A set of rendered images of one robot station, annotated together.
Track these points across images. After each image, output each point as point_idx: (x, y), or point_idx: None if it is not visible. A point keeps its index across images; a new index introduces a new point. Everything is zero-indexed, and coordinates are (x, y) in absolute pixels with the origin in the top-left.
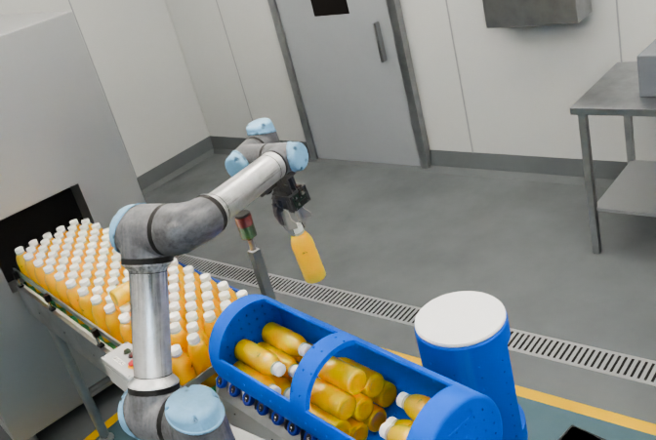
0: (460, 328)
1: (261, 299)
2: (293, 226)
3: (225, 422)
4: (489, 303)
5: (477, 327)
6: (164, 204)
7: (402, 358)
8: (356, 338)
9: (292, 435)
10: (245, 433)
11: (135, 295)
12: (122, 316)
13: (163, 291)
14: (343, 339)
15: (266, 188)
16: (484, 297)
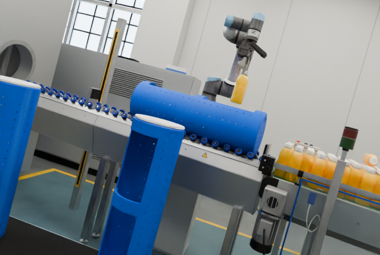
0: (157, 119)
1: (255, 111)
2: (241, 67)
3: (205, 83)
4: (145, 117)
5: (148, 116)
6: None
7: (171, 92)
8: (194, 98)
9: None
10: None
11: None
12: (351, 159)
13: (234, 55)
14: (197, 95)
15: (226, 29)
16: (149, 119)
